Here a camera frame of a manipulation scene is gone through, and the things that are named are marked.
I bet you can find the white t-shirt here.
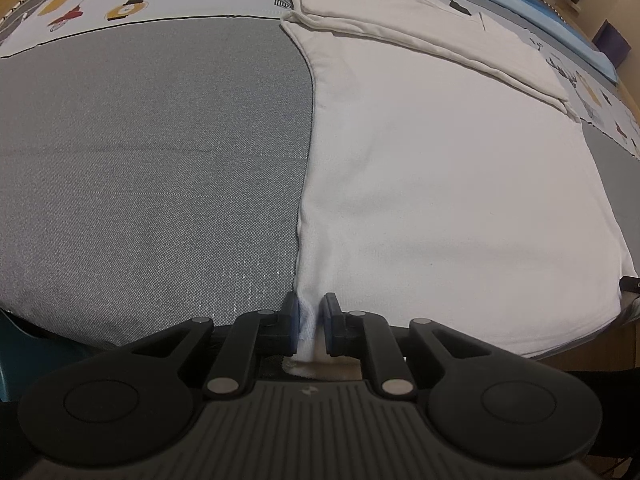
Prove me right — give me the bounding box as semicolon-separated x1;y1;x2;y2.
280;0;638;378

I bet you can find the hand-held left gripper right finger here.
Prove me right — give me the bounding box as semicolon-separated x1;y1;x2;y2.
320;292;501;401

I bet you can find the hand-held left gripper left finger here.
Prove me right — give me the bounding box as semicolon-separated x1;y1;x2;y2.
117;291;301;401

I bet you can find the purple box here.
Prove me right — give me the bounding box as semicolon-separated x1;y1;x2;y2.
592;20;629;68

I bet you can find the blue cloud-print sheet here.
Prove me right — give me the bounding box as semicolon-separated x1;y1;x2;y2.
400;0;621;83

